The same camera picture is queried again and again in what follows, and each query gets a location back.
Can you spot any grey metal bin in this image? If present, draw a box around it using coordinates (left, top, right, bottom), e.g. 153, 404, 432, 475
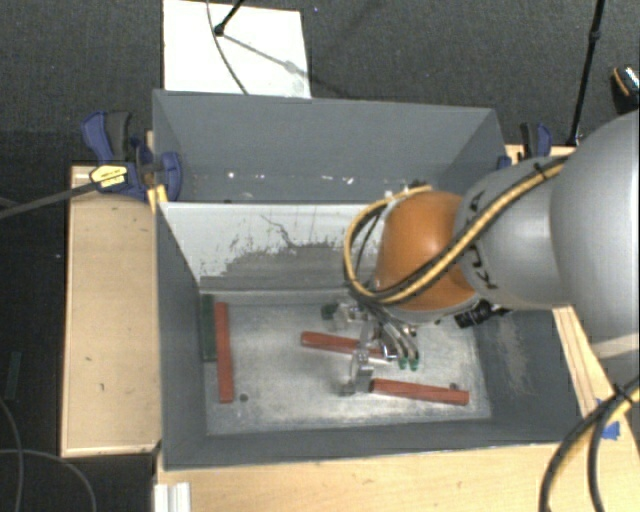
151, 88, 584, 471

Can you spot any dark green flat block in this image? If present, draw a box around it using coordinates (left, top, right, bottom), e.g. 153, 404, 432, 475
199, 293, 219, 363

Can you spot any red-brown flat block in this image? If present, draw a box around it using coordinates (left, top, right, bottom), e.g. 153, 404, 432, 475
299, 330, 386, 359
368, 377, 471, 407
213, 301, 237, 405

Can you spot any black cylinder on white bracket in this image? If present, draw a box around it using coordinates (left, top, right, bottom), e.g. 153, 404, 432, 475
453, 298, 512, 330

